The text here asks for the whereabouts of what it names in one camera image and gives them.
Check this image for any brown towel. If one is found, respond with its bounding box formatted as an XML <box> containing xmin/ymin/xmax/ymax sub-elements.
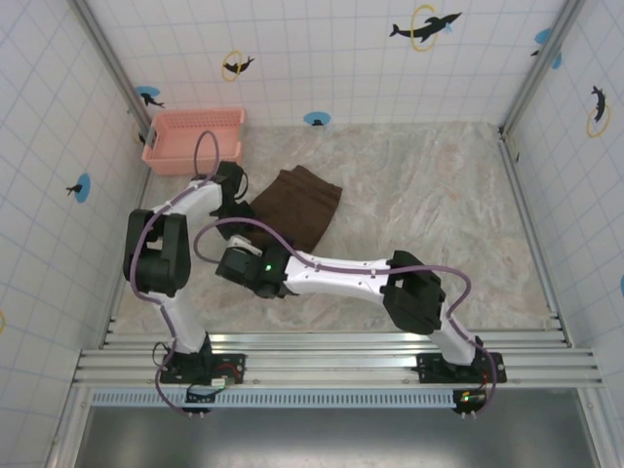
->
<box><xmin>249</xmin><ymin>165</ymin><xmax>344</xmax><ymax>251</ymax></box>

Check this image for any pink plastic basket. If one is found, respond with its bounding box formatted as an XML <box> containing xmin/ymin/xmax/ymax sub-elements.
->
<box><xmin>140</xmin><ymin>107</ymin><xmax>247</xmax><ymax>177</ymax></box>

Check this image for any left controller board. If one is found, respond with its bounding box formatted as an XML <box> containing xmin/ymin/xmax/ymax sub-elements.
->
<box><xmin>182</xmin><ymin>382</ymin><xmax>229</xmax><ymax>419</ymax></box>

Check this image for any controller board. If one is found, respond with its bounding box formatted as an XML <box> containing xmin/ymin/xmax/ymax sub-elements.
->
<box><xmin>182</xmin><ymin>382</ymin><xmax>229</xmax><ymax>419</ymax></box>
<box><xmin>451</xmin><ymin>387</ymin><xmax>490</xmax><ymax>419</ymax></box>

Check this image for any grey metal panel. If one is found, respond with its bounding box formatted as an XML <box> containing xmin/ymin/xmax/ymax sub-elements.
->
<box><xmin>72</xmin><ymin>407</ymin><xmax>602</xmax><ymax>468</ymax></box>

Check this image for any right controller board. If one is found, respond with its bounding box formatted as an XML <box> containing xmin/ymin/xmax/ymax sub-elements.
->
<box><xmin>451</xmin><ymin>387</ymin><xmax>490</xmax><ymax>419</ymax></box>

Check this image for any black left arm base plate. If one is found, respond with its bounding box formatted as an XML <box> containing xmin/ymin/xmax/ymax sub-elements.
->
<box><xmin>160</xmin><ymin>350</ymin><xmax>248</xmax><ymax>387</ymax></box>

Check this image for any aluminium front rail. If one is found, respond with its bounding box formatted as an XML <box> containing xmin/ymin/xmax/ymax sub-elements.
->
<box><xmin>71</xmin><ymin>331</ymin><xmax>605</xmax><ymax>391</ymax></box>

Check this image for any white slotted cable duct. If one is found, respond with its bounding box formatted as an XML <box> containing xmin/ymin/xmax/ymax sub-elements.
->
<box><xmin>90</xmin><ymin>388</ymin><xmax>462</xmax><ymax>409</ymax></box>

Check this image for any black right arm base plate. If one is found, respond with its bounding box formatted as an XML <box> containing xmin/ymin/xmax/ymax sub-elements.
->
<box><xmin>416</xmin><ymin>351</ymin><xmax>508</xmax><ymax>384</ymax></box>

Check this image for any aluminium left corner post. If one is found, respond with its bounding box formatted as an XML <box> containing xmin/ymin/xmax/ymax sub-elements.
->
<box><xmin>72</xmin><ymin>0</ymin><xmax>153</xmax><ymax>134</ymax></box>

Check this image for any aluminium corner post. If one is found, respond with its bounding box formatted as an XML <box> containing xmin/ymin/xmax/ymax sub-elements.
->
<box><xmin>72</xmin><ymin>0</ymin><xmax>153</xmax><ymax>134</ymax></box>
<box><xmin>500</xmin><ymin>0</ymin><xmax>586</xmax><ymax>137</ymax></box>

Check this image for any aluminium right side rail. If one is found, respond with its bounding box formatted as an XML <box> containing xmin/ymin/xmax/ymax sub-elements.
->
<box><xmin>497</xmin><ymin>127</ymin><xmax>574</xmax><ymax>349</ymax></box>

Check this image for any aluminium right corner post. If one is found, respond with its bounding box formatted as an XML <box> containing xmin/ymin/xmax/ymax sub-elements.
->
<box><xmin>500</xmin><ymin>0</ymin><xmax>586</xmax><ymax>137</ymax></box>

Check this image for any tall dolphin ring sticker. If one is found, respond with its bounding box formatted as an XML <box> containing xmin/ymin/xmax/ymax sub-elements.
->
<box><xmin>586</xmin><ymin>85</ymin><xmax>613</xmax><ymax>139</ymax></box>

